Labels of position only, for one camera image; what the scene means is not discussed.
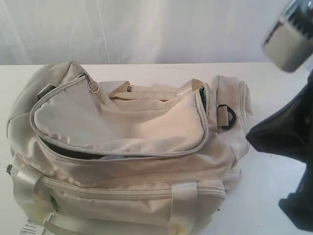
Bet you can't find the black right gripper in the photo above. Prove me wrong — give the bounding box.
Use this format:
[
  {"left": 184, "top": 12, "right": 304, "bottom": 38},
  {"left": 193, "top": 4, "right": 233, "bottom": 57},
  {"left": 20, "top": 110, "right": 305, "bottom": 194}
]
[{"left": 246, "top": 73, "right": 313, "bottom": 165}]

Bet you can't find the beige duffel bag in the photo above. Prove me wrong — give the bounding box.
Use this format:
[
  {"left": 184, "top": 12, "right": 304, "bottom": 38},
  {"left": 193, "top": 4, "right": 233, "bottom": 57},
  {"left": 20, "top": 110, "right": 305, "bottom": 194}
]
[{"left": 7, "top": 62, "right": 252, "bottom": 235}]

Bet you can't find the white paper label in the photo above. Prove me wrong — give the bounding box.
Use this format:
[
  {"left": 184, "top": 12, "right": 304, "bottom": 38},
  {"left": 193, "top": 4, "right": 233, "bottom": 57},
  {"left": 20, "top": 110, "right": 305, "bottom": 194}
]
[{"left": 19, "top": 218, "right": 45, "bottom": 235}]

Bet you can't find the white backdrop curtain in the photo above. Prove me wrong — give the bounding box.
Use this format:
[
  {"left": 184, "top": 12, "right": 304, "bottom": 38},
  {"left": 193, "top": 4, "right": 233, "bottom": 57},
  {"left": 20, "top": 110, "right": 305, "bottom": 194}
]
[{"left": 0, "top": 0, "right": 287, "bottom": 65}]

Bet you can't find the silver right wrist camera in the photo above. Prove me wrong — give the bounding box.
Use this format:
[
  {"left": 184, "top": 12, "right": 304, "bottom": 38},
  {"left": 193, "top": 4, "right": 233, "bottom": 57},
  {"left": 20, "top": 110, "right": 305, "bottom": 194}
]
[{"left": 262, "top": 0, "right": 313, "bottom": 73}]

